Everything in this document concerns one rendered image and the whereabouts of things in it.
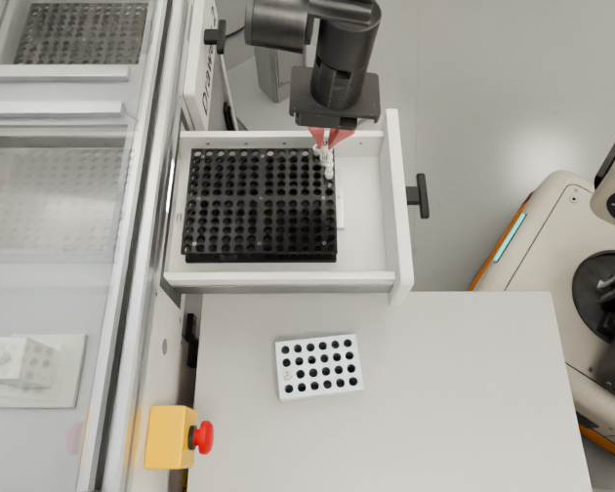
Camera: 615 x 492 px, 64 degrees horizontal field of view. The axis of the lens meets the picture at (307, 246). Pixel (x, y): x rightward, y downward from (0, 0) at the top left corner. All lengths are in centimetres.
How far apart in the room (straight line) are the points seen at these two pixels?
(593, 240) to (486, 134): 65
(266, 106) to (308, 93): 137
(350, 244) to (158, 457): 40
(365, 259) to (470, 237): 105
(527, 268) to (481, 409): 72
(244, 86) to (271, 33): 152
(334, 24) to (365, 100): 12
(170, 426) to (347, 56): 46
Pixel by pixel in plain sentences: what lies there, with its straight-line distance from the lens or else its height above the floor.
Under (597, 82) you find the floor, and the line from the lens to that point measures 238.
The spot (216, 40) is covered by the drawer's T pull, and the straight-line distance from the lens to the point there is 92.
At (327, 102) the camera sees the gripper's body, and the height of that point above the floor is 111.
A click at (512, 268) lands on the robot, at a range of 146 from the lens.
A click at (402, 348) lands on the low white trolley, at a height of 76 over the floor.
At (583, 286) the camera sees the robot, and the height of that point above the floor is 27.
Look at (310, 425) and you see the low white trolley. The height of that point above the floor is 76.
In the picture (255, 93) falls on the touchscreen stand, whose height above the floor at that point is 4.
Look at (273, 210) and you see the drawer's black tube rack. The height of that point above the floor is 90.
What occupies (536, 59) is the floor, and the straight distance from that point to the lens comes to 235.
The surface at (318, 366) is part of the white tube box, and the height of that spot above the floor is 80.
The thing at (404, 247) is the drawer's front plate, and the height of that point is 93.
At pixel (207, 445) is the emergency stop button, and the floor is 89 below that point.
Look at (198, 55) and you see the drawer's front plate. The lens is 88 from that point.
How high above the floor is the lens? 154
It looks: 67 degrees down
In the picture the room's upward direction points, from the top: straight up
